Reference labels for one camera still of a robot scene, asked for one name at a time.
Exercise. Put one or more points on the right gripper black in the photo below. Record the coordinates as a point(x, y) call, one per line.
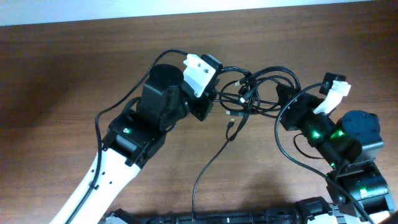
point(292, 109)

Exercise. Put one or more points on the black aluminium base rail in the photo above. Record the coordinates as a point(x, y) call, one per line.
point(312, 210)

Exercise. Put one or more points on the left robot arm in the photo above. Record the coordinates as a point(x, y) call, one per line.
point(134, 136)

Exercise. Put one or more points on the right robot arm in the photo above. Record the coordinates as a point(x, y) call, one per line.
point(349, 146)

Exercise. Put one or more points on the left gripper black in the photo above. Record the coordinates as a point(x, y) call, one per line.
point(203, 101)

